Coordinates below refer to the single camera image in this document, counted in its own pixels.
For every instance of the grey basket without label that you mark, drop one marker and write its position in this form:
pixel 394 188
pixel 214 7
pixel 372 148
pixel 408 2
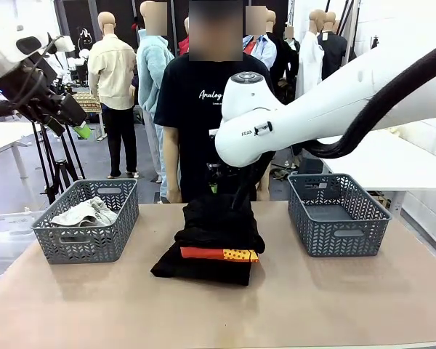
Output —
pixel 91 243

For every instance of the black trousers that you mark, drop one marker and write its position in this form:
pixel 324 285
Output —
pixel 218 225

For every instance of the black camera tripod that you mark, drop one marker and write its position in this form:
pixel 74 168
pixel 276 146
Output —
pixel 52 171

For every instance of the person's right forearm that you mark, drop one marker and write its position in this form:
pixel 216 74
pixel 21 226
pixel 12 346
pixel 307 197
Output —
pixel 171 156

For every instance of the person's right hand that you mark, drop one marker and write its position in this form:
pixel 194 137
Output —
pixel 174 196

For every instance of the white table beside tripod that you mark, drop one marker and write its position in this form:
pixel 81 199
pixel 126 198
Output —
pixel 3 136

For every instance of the patterned brown cloth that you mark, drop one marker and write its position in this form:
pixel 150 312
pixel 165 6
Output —
pixel 87 103

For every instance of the dark jacket mannequin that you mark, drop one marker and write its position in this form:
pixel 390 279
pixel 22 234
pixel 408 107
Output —
pixel 334 51

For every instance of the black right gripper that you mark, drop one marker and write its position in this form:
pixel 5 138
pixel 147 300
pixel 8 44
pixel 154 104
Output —
pixel 223 173

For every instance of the cream shirt mannequin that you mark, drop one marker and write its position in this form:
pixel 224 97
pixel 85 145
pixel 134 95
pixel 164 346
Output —
pixel 112 72

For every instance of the black clothes mannequin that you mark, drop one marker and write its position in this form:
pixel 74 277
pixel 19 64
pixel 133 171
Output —
pixel 283 62

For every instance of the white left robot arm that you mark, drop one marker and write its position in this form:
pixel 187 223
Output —
pixel 0 54

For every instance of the grey T-shirt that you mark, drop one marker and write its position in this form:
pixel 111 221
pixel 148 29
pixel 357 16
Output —
pixel 83 214

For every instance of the clear plastic storage box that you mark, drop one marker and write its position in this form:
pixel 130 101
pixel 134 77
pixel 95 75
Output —
pixel 7 232

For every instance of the blue shirt mannequin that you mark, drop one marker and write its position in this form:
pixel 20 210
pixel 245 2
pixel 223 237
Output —
pixel 261 51

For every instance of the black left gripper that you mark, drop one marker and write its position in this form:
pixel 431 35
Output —
pixel 67 109

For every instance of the grey basket with label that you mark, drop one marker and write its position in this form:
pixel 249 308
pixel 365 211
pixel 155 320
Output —
pixel 341 238

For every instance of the white coat mannequin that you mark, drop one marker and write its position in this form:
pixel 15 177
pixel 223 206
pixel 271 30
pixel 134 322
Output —
pixel 309 62

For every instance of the red top mannequin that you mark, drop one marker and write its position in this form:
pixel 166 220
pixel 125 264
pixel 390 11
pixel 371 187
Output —
pixel 183 45

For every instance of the light blue fleece mannequin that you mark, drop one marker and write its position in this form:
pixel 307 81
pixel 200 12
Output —
pixel 150 72

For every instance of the orange shirt with yellow print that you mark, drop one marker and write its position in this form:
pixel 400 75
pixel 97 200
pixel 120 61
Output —
pixel 210 253

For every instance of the black folded shorts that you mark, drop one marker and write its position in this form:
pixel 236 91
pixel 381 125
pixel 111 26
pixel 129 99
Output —
pixel 203 272

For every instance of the long white side table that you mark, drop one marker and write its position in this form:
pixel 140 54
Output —
pixel 378 167

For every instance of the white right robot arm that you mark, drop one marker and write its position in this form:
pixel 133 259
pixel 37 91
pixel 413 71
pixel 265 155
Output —
pixel 312 105

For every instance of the person's left forearm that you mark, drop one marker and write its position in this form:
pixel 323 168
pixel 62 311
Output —
pixel 265 185

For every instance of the person in black T-shirt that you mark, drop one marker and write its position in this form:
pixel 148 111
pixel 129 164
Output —
pixel 189 120

